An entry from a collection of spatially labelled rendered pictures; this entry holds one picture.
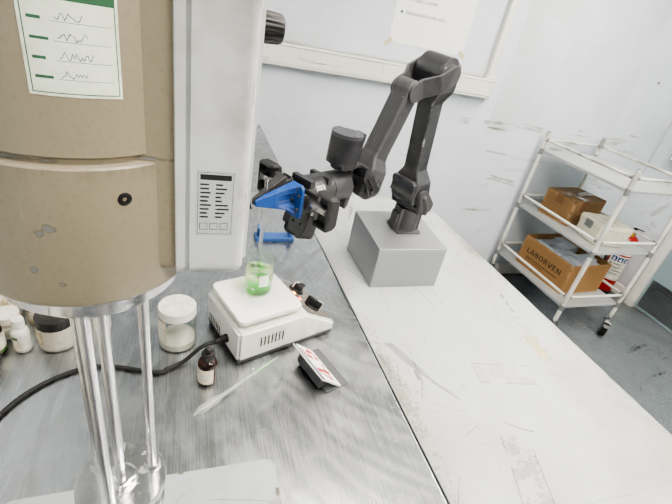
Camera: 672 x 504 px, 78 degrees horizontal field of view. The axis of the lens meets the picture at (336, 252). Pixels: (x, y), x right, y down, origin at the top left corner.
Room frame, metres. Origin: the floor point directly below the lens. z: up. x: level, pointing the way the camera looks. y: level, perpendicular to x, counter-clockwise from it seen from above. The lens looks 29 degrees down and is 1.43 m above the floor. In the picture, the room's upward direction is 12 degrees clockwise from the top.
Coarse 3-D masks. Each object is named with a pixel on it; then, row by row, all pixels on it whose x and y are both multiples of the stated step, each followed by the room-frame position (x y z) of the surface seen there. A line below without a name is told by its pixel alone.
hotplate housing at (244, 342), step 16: (208, 304) 0.58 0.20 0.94; (224, 320) 0.53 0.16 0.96; (272, 320) 0.54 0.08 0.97; (288, 320) 0.56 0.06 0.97; (304, 320) 0.58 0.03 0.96; (320, 320) 0.60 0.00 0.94; (224, 336) 0.52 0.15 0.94; (240, 336) 0.50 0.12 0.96; (256, 336) 0.51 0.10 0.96; (272, 336) 0.53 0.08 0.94; (288, 336) 0.56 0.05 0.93; (304, 336) 0.58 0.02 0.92; (240, 352) 0.50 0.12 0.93; (256, 352) 0.51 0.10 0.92
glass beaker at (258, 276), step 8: (248, 248) 0.61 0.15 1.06; (256, 248) 0.62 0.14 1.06; (248, 256) 0.58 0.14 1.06; (256, 256) 0.61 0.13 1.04; (264, 256) 0.62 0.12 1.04; (272, 256) 0.61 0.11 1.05; (248, 264) 0.57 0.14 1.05; (256, 264) 0.57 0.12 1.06; (264, 264) 0.57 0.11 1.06; (272, 264) 0.58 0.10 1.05; (248, 272) 0.57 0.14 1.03; (256, 272) 0.57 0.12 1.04; (264, 272) 0.57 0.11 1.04; (272, 272) 0.59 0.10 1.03; (248, 280) 0.57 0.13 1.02; (256, 280) 0.57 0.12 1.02; (264, 280) 0.57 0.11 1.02; (272, 280) 0.59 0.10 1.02; (248, 288) 0.57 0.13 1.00; (256, 288) 0.57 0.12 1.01; (264, 288) 0.58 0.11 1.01; (256, 296) 0.57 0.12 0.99; (264, 296) 0.58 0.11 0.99
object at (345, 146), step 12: (336, 132) 0.71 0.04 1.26; (348, 132) 0.72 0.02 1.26; (360, 132) 0.75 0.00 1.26; (336, 144) 0.70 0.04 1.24; (348, 144) 0.70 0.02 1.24; (360, 144) 0.72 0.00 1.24; (336, 156) 0.70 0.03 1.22; (348, 156) 0.70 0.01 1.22; (348, 168) 0.71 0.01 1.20; (360, 168) 0.74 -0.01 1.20; (372, 180) 0.74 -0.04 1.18; (372, 192) 0.75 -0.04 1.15
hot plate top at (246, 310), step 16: (224, 288) 0.58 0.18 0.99; (240, 288) 0.59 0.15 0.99; (272, 288) 0.61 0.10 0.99; (224, 304) 0.54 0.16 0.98; (240, 304) 0.54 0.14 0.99; (256, 304) 0.55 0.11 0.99; (272, 304) 0.56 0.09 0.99; (288, 304) 0.57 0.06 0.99; (240, 320) 0.51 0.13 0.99; (256, 320) 0.52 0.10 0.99
